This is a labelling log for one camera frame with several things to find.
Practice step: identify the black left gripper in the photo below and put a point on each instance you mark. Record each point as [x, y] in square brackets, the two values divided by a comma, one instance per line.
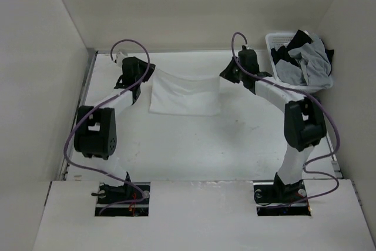
[150, 72]

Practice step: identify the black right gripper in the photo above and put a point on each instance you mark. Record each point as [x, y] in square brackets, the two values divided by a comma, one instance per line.
[226, 73]

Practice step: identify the white tank top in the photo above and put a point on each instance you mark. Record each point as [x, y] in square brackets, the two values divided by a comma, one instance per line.
[184, 95]

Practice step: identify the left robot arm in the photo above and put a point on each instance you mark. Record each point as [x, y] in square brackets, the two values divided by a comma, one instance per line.
[96, 138]

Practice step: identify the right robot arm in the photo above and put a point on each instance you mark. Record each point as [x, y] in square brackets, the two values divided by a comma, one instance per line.
[304, 125]

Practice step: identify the grey folded tank top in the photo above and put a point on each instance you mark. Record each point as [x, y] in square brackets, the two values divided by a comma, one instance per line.
[288, 73]

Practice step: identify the black tank top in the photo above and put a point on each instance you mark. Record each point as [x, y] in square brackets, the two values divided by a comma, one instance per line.
[298, 39]

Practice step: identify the white plastic laundry basket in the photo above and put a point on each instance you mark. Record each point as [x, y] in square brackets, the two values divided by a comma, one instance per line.
[277, 40]

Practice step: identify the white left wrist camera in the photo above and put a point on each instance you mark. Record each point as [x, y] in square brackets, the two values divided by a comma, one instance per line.
[120, 56]

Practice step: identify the metal table edge rail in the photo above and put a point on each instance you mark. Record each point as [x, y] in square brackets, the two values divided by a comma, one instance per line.
[67, 147]

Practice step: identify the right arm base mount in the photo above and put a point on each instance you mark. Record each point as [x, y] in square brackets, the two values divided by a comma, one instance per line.
[279, 200]

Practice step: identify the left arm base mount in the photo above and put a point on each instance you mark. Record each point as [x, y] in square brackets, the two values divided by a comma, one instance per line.
[122, 201]

